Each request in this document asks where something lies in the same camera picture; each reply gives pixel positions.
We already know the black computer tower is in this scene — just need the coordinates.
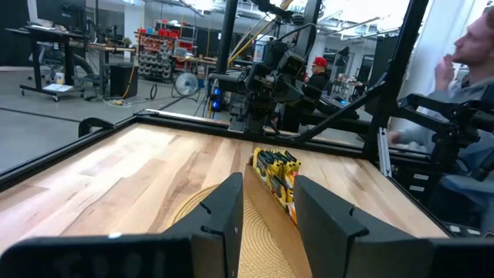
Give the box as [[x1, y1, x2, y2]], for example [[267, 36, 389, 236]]
[[209, 85, 225, 114]]

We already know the black floor cabinet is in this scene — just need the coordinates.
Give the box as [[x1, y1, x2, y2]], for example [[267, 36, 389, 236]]
[[109, 62, 140, 99]]

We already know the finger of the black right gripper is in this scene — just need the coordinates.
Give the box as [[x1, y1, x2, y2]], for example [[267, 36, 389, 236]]
[[293, 76, 306, 103], [283, 75, 295, 102]]

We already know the parts bin rack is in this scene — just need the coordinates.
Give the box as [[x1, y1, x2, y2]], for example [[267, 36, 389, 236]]
[[137, 27, 198, 83]]

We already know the black pole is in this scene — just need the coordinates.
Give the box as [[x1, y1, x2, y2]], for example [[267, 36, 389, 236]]
[[215, 0, 239, 75], [302, 0, 324, 56]]

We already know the black rolling desk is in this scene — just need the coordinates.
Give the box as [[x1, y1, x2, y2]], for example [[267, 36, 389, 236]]
[[5, 25, 88, 102]]

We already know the dark desk monitor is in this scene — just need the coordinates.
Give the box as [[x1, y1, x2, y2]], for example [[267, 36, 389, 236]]
[[36, 0, 88, 29]]

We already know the grey floor fan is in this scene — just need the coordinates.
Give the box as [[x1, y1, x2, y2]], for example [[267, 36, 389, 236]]
[[173, 71, 200, 98]]

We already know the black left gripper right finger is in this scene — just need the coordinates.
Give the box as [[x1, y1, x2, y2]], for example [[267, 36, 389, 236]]
[[293, 175, 494, 278]]

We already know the dark wooden tea box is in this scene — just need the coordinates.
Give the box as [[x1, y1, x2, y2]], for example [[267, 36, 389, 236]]
[[242, 160, 313, 278]]

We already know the silver aluminium extrusion piece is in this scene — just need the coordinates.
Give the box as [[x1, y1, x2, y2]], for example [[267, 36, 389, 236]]
[[377, 126, 394, 178]]

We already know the round woven beige placemat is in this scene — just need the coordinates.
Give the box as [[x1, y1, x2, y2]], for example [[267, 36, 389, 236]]
[[165, 183, 298, 278]]

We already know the white pillar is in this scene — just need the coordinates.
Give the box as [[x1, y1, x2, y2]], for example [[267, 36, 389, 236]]
[[389, 0, 482, 134]]

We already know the yellow hose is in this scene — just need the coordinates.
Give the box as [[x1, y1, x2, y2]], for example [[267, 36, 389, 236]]
[[227, 0, 295, 66]]

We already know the person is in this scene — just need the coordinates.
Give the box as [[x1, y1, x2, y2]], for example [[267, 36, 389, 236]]
[[387, 5, 494, 232], [304, 56, 330, 93]]

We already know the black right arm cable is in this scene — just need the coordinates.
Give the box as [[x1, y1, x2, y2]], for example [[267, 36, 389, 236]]
[[274, 22, 319, 59]]

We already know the black aluminium rig frame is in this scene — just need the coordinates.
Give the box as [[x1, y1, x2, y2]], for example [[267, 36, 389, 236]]
[[0, 0, 494, 240]]

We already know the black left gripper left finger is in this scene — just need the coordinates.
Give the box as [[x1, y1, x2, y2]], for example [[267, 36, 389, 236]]
[[0, 172, 245, 278]]

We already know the black labelled base box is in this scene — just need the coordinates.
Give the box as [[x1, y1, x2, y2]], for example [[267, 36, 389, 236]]
[[391, 161, 440, 202]]

